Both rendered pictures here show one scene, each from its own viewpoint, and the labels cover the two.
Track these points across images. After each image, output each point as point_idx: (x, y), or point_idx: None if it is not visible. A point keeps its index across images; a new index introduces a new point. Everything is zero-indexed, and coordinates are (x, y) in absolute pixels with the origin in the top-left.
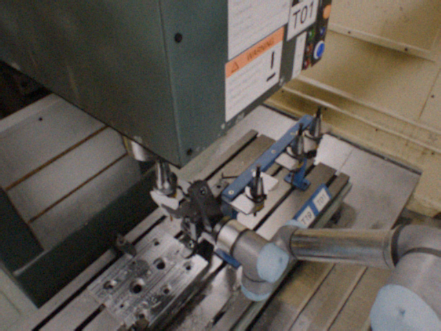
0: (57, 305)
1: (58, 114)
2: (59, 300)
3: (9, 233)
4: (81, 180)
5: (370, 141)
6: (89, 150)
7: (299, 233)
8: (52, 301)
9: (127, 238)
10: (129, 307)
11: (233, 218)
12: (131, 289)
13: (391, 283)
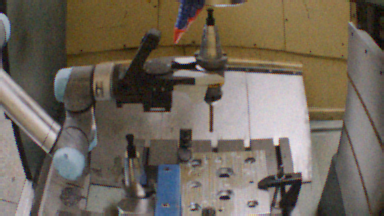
0: (282, 157)
1: (371, 65)
2: (285, 159)
3: None
4: (357, 154)
5: None
6: (369, 138)
7: (55, 122)
8: (289, 156)
9: (295, 214)
10: (212, 160)
11: (109, 74)
12: (228, 173)
13: (2, 25)
